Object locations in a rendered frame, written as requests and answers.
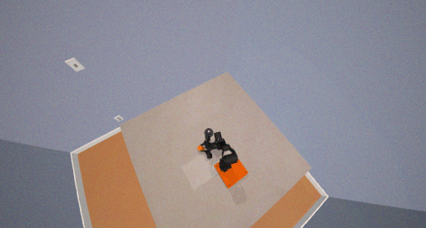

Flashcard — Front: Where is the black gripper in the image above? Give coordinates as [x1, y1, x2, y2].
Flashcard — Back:
[200, 136, 216, 158]

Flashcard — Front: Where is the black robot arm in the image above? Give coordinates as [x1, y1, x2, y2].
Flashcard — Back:
[205, 131, 239, 172]

